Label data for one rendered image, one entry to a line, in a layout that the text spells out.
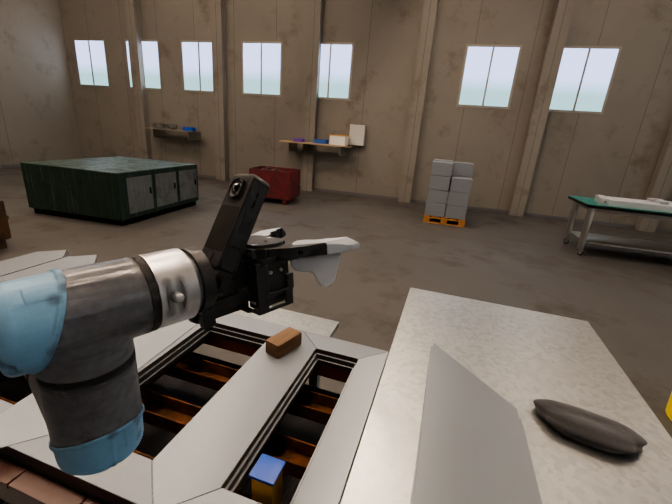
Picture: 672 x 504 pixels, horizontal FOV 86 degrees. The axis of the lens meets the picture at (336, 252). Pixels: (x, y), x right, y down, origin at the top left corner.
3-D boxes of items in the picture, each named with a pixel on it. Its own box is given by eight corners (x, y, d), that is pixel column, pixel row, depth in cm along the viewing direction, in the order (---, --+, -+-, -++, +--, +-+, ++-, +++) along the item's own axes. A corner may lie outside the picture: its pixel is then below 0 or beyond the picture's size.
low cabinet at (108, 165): (124, 227, 540) (117, 173, 514) (28, 213, 575) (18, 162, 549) (200, 204, 722) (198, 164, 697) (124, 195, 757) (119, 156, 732)
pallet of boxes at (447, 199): (426, 211, 830) (434, 158, 792) (462, 215, 809) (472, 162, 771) (422, 221, 721) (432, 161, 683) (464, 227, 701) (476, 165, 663)
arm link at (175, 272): (124, 250, 36) (158, 262, 31) (169, 242, 40) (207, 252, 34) (136, 319, 38) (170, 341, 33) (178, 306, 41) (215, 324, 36)
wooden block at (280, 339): (289, 338, 132) (289, 326, 130) (301, 344, 128) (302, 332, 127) (265, 352, 122) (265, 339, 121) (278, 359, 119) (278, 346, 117)
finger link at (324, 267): (359, 278, 48) (290, 285, 46) (358, 235, 47) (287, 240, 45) (365, 285, 45) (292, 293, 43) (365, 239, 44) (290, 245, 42)
